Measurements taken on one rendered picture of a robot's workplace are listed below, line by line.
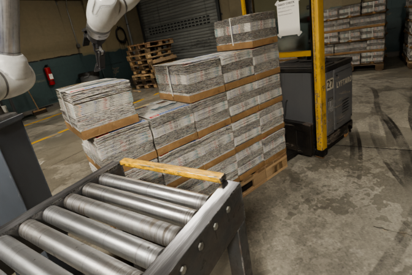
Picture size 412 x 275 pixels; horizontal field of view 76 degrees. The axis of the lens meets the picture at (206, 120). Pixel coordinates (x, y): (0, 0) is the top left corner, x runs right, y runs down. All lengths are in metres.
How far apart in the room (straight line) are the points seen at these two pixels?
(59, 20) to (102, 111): 7.77
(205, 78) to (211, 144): 0.43
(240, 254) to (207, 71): 1.11
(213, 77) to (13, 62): 1.03
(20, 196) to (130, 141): 0.52
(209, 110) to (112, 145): 0.64
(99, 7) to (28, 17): 7.67
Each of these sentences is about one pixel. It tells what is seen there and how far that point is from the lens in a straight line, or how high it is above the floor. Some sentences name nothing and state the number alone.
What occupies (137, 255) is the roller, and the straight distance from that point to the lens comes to 0.63.
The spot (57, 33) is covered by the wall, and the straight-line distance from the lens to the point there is 8.93.
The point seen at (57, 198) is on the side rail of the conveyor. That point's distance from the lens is 0.97.
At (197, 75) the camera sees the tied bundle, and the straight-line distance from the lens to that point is 1.59.
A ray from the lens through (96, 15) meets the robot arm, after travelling 1.05.
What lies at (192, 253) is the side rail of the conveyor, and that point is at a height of 0.78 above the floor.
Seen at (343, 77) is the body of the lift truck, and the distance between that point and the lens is 2.74.
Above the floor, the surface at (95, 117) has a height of 0.92.
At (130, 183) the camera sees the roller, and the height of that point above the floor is 0.80.
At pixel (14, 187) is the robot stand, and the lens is 1.43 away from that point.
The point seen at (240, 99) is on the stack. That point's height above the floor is 0.74.
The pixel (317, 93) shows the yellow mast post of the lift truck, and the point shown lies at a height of 0.61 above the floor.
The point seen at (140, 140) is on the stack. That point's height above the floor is 0.73.
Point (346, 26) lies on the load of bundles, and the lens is 6.16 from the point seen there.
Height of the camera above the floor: 1.20
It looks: 18 degrees down
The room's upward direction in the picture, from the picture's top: 10 degrees counter-clockwise
